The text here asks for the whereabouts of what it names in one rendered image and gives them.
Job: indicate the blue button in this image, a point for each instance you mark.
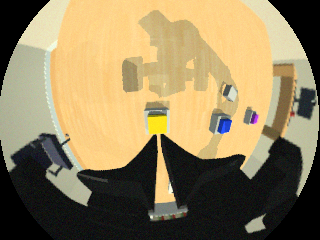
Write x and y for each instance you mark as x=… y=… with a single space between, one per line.
x=220 y=123

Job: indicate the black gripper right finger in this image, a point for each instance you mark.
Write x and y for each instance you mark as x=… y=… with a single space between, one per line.
x=187 y=172

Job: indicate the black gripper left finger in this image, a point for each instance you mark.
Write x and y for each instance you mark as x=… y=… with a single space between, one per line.
x=136 y=179

